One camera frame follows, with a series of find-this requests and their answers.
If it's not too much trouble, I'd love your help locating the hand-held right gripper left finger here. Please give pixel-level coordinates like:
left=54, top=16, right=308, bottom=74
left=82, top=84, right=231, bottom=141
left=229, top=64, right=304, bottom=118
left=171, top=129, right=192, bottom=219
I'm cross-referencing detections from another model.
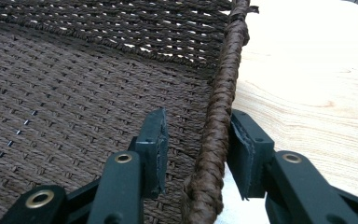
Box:
left=128, top=106, right=170, bottom=201

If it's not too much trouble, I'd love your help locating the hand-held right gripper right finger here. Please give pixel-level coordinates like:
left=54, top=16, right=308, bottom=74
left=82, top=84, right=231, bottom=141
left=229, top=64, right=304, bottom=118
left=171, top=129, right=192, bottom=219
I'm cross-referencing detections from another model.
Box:
left=227, top=108, right=276, bottom=202

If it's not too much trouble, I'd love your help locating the brown woven basket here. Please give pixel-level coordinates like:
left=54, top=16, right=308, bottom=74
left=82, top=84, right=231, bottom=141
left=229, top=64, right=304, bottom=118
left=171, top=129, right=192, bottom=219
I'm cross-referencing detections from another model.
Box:
left=0, top=0, right=260, bottom=224

